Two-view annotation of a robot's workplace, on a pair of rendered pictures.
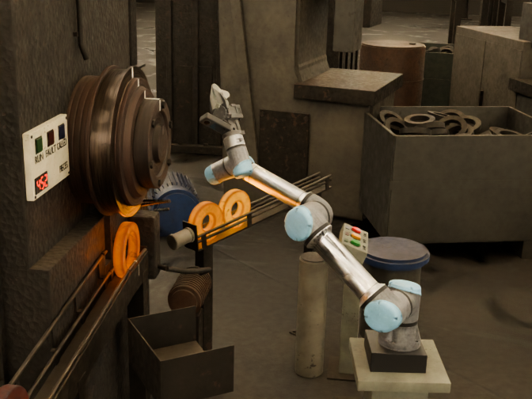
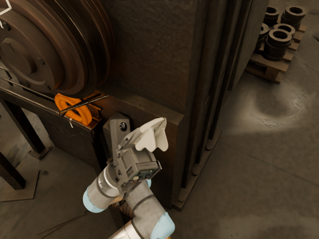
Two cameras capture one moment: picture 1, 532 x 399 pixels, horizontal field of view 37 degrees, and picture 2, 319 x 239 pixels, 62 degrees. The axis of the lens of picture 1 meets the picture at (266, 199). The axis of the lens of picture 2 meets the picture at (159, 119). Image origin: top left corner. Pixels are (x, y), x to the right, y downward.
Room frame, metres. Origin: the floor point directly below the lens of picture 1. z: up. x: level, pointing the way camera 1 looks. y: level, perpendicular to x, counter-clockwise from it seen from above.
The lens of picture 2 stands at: (3.10, -0.12, 1.64)
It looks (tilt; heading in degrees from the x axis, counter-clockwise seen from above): 51 degrees down; 113
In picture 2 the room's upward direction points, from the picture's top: straight up
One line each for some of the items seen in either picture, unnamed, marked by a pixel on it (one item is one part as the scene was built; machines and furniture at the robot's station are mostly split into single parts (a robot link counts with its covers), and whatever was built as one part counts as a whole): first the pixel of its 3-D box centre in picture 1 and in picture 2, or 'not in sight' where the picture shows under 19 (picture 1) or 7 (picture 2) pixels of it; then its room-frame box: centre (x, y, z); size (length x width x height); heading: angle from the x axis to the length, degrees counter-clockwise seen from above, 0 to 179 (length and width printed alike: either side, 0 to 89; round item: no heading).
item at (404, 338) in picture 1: (400, 329); not in sight; (2.60, -0.49, 0.42); 0.15 x 0.15 x 0.10
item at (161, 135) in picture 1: (154, 143); (23, 54); (2.44, 0.35, 1.11); 0.28 x 0.06 x 0.28; 173
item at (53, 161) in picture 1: (47, 155); not in sight; (2.13, 0.60, 1.15); 0.26 x 0.02 x 0.18; 173
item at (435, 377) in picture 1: (397, 363); not in sight; (2.59, -0.49, 0.28); 0.32 x 0.32 x 0.04; 0
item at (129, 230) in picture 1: (127, 249); (73, 109); (2.45, 0.45, 0.75); 0.18 x 0.03 x 0.18; 171
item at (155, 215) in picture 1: (143, 244); (120, 138); (2.69, 0.43, 0.68); 0.11 x 0.08 x 0.24; 83
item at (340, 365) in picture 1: (351, 303); not in sight; (3.03, -0.36, 0.31); 0.24 x 0.16 x 0.62; 173
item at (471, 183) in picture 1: (451, 176); not in sight; (4.72, -1.13, 0.39); 1.03 x 0.83 x 0.77; 98
